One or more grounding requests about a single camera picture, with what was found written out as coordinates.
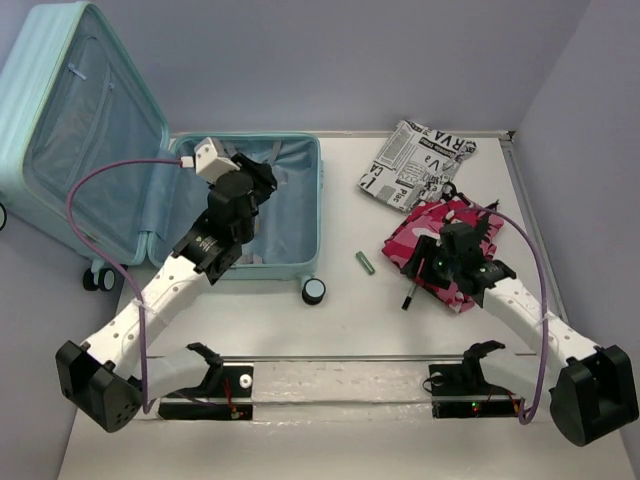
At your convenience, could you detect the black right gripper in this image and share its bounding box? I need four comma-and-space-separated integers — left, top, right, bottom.
399, 234, 460, 290

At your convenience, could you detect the pink camouflage garment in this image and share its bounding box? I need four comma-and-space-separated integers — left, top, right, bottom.
382, 194, 504, 313

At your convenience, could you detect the green tube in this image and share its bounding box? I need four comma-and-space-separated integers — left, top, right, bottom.
355, 251, 376, 275

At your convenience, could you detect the newspaper print cloth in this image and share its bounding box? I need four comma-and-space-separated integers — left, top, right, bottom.
357, 120, 477, 212

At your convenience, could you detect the light blue suitcase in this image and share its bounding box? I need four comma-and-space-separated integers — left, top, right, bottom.
1, 1, 323, 291

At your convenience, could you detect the clear bottle black cap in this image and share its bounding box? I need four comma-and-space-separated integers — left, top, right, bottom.
401, 258, 425, 311

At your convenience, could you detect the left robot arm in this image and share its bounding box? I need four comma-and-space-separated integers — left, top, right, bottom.
55, 154, 278, 433

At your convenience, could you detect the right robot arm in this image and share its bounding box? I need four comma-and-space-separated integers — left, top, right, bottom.
402, 223, 639, 446

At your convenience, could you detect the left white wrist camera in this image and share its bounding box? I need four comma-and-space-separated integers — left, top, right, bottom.
180, 137, 239, 184

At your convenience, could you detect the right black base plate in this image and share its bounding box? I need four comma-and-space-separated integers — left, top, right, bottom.
422, 362, 520, 420

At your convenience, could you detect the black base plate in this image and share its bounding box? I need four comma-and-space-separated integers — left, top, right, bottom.
422, 362, 520, 420
157, 363, 254, 421

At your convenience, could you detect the metal rail on table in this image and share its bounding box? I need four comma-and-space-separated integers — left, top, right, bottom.
149, 353, 566, 362

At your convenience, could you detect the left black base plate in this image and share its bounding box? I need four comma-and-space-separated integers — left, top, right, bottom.
157, 363, 254, 421

